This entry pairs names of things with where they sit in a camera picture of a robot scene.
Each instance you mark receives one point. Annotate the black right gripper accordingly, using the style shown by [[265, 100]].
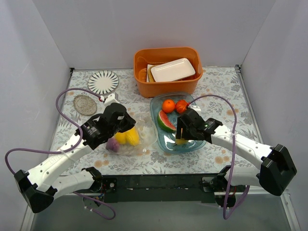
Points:
[[184, 125]]

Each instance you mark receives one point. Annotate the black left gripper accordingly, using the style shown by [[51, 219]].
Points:
[[125, 121]]

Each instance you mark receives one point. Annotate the yellow pear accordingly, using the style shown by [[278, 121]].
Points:
[[181, 141]]

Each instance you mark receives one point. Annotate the purple sweet potato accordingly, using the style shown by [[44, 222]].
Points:
[[113, 145]]

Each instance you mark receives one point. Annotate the yellow lemon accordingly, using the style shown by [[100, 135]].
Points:
[[121, 138]]

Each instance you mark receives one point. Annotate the yellow mango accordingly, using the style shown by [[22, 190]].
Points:
[[132, 137]]

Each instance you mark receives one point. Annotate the clear zip top bag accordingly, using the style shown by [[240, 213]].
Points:
[[147, 133]]

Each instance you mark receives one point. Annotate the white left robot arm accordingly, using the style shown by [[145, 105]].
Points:
[[41, 185]]

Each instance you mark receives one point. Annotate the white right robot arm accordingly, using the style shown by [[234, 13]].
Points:
[[273, 166]]

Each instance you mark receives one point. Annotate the watermelon slice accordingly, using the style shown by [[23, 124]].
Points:
[[164, 123]]

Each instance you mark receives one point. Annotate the clear blue glass tray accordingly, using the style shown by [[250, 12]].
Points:
[[167, 140]]

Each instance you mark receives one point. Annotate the orange mandarin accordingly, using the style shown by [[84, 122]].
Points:
[[168, 106]]

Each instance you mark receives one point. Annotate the brown speckled plate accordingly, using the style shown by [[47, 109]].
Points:
[[85, 105]]

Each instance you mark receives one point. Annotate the blue striped white plate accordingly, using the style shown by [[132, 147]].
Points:
[[103, 82]]

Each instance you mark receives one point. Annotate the white rectangular tray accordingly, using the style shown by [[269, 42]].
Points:
[[172, 71]]

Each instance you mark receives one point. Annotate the orange plastic basin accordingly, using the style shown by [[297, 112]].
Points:
[[146, 58]]

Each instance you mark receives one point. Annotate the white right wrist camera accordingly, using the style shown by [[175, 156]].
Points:
[[195, 107]]

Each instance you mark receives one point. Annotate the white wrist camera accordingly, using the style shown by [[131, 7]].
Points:
[[111, 98], [195, 107]]

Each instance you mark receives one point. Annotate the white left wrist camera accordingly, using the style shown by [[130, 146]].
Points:
[[111, 98]]

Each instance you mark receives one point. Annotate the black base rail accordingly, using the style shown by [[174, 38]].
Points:
[[204, 188]]

